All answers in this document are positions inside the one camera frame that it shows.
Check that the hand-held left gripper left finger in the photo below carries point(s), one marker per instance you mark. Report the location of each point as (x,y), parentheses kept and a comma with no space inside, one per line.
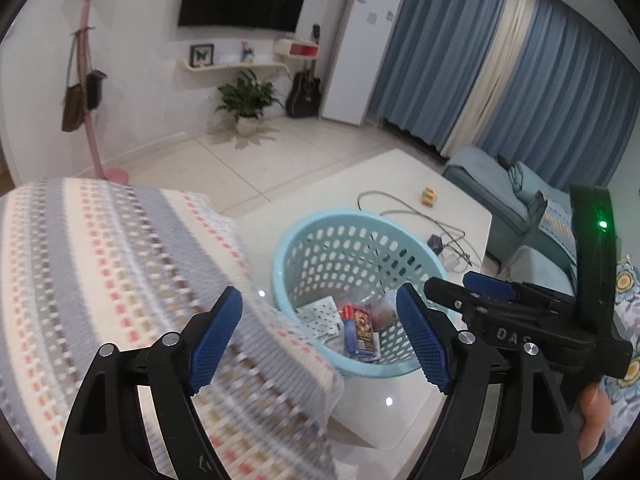
(215,340)

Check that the brown hanging bag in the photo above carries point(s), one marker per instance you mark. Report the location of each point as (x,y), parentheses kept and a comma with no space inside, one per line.
(74,110)

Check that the teal sofa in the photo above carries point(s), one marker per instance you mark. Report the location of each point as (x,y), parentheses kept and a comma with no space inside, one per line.
(480,180)

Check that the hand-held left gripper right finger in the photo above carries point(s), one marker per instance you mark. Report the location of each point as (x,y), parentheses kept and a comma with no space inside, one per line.
(422,335)

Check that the person's right hand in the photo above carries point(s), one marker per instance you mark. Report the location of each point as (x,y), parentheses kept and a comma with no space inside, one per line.
(594,415)

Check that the blue curtain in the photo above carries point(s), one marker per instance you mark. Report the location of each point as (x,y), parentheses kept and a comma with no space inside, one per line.
(575,100)
(435,50)

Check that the striped blanket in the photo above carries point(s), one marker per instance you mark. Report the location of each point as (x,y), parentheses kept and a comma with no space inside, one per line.
(100,260)

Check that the small black bottle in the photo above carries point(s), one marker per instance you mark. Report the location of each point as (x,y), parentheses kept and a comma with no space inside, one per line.
(315,32)

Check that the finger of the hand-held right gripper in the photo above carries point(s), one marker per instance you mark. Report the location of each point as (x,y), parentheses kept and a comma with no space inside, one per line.
(445,290)
(487,282)

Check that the white power adapter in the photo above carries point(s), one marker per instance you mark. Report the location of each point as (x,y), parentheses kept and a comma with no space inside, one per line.
(452,261)

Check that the black guitar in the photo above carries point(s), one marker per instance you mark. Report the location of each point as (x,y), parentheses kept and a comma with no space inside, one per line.
(304,95)

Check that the black power adapter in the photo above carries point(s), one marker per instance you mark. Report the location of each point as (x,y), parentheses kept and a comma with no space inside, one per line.
(435,243)

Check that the butterfly picture frame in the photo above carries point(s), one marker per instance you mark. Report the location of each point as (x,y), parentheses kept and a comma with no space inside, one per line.
(201,55)

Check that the pink coat stand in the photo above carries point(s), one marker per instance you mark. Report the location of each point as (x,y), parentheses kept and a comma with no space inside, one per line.
(87,85)

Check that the cream curtain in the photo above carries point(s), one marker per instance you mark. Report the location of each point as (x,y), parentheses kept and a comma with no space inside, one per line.
(495,70)

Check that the colourful cube toy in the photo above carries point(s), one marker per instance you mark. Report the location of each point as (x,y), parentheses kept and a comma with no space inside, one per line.
(428,196)

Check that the blue and red snack box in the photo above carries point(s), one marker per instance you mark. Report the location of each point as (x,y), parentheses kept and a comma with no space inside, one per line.
(360,332)

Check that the black hanging bag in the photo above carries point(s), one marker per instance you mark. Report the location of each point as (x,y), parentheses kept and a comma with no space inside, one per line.
(95,90)

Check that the small colourful figurine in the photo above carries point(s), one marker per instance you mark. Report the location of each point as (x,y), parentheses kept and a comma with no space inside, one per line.
(245,52)

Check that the floral cushion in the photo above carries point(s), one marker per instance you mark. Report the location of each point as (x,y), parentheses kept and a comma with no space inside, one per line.
(625,285)

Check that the light blue plastic basket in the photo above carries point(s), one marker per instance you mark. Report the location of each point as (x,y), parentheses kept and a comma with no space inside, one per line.
(370,369)

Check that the grey patterned wrapper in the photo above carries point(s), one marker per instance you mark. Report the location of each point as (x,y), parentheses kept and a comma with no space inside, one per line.
(320,315)

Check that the white refrigerator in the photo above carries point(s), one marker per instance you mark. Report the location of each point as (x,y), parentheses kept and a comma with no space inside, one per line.
(360,50)

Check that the curved white wall shelf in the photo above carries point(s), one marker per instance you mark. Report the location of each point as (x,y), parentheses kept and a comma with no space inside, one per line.
(235,66)

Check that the green potted plant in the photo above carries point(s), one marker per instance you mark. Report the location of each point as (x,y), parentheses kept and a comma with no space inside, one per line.
(247,100)

